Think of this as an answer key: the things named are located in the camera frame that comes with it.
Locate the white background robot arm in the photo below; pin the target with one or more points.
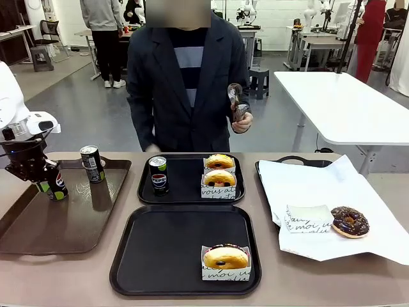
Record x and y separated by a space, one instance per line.
247 11
309 16

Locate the black stand pole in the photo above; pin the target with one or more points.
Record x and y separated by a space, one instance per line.
348 38

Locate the chocolate glazed donut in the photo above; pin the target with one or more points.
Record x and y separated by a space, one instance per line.
350 222

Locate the person in red dress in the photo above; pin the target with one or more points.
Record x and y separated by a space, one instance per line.
367 32

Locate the wooden desk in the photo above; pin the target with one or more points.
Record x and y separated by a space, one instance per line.
16 32

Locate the grey workbench table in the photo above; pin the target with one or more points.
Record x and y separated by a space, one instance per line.
84 33

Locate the empty white paper box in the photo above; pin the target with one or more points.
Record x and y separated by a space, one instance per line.
308 217

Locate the person right forearm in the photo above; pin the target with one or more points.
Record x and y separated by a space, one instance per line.
140 128

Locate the person in dark blazer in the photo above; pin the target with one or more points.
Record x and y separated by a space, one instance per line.
159 80

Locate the yellow topped donut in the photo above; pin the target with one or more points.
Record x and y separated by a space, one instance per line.
220 160

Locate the person right hand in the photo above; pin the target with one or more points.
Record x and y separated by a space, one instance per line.
152 148

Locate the white wrapping paper sheet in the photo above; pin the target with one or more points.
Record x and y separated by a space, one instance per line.
319 192

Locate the brown plastic tray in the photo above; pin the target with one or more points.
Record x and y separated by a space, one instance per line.
64 217

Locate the person left forearm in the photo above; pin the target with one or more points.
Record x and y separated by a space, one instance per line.
244 99

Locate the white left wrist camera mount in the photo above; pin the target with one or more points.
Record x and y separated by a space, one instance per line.
41 123

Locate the person in black top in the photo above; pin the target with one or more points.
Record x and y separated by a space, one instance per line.
132 11

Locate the grey plastic stool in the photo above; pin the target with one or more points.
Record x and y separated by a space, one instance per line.
43 59
259 83

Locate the person in grey sweater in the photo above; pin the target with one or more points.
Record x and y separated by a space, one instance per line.
102 38

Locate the yellow glazed donut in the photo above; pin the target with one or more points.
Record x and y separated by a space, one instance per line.
220 177

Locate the black metal tongs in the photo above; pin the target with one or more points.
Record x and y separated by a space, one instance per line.
236 96

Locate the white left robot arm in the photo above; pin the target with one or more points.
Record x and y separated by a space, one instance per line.
9 99

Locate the black plastic tray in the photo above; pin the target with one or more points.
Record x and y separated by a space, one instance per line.
185 188
166 249

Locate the doughnut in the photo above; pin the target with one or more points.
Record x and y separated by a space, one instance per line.
225 274
219 192
220 171

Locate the person left hand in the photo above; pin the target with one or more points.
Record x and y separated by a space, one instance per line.
243 123

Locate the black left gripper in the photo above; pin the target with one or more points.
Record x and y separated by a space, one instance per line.
22 160

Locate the white lab table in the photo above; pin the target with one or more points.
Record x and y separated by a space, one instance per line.
319 43

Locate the black office chair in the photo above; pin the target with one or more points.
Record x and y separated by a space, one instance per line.
51 32

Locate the black Pepsi can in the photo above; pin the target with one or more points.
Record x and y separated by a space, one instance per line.
159 179
93 166
57 188

